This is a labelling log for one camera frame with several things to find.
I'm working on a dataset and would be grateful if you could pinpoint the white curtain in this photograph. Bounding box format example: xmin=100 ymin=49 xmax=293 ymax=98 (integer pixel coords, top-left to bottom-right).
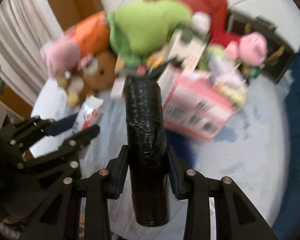
xmin=0 ymin=0 xmax=62 ymax=105

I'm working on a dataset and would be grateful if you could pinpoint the blue plastic storage crate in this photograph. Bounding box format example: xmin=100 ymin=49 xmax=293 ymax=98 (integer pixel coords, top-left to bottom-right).
xmin=272 ymin=49 xmax=300 ymax=239

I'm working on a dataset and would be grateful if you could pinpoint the brown bear plush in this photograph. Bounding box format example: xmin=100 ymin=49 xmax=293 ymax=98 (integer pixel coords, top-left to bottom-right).
xmin=56 ymin=50 xmax=116 ymax=108

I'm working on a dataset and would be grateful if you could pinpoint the white plush toy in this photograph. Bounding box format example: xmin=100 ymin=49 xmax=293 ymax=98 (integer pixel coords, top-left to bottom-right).
xmin=192 ymin=11 xmax=211 ymax=34

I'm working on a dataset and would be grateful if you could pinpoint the pink white medicine box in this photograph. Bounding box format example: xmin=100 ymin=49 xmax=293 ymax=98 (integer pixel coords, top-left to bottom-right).
xmin=158 ymin=64 xmax=247 ymax=140

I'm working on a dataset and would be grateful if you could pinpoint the large pink pig plush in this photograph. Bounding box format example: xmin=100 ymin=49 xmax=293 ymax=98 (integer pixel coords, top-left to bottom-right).
xmin=40 ymin=11 xmax=110 ymax=78

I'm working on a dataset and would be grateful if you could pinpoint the black garbage bag roll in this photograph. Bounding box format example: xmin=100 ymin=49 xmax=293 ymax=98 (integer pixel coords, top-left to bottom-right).
xmin=124 ymin=77 xmax=170 ymax=227

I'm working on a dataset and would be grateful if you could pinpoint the white green carton box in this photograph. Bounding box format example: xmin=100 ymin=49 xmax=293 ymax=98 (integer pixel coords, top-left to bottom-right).
xmin=167 ymin=23 xmax=210 ymax=73

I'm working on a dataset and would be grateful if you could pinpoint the red dress pig plush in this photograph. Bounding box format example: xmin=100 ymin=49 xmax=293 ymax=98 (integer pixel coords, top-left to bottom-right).
xmin=210 ymin=30 xmax=268 ymax=66

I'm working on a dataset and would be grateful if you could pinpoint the large green plush toy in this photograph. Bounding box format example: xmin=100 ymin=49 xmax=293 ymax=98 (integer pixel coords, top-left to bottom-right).
xmin=107 ymin=0 xmax=193 ymax=67

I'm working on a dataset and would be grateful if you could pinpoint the black framed box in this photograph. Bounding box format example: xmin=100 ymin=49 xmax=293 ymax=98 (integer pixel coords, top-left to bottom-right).
xmin=226 ymin=9 xmax=295 ymax=83

